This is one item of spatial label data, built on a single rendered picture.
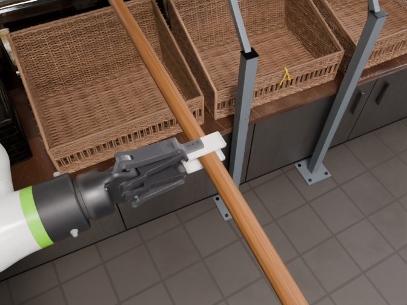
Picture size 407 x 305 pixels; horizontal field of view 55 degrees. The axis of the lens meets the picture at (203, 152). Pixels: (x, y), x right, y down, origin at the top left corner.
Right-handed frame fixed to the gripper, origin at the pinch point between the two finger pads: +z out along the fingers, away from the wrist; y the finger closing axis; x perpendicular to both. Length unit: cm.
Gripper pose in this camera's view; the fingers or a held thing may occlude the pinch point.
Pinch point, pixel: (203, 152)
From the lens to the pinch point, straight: 63.9
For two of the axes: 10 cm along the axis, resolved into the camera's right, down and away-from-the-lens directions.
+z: 9.0, -3.5, 2.5
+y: 0.0, 5.8, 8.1
